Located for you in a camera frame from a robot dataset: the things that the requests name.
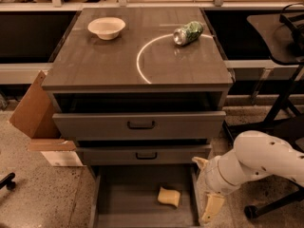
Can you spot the grey drawer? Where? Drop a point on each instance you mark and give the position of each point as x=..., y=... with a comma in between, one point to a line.
x=139, y=126
x=126, y=196
x=131, y=155

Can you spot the grey bottom drawer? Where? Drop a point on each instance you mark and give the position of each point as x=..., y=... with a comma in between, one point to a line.
x=126, y=196

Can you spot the yellow sponge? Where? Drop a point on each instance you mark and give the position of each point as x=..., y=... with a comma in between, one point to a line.
x=168, y=196

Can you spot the grey middle drawer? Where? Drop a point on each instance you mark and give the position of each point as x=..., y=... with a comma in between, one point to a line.
x=131, y=155

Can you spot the grey drawer cabinet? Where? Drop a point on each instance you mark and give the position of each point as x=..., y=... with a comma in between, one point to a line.
x=140, y=71

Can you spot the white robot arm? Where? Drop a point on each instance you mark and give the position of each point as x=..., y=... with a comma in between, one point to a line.
x=255, y=155

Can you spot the white ceramic bowl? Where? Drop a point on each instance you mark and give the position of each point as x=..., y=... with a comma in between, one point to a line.
x=106, y=28

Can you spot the black chair caster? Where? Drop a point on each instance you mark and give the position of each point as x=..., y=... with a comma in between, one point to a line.
x=8, y=182

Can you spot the black side table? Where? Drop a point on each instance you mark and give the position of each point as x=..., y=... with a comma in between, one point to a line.
x=283, y=33

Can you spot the grey top drawer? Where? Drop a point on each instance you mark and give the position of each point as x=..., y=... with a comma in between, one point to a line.
x=139, y=126

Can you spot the brown cardboard box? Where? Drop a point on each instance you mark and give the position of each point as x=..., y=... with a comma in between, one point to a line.
x=33, y=117

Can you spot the green soda can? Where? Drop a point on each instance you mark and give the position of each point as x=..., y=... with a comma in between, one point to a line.
x=188, y=33

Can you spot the black office chair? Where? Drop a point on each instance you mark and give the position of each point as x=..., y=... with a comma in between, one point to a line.
x=290, y=136

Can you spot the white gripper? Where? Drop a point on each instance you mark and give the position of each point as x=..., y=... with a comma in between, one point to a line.
x=213, y=176

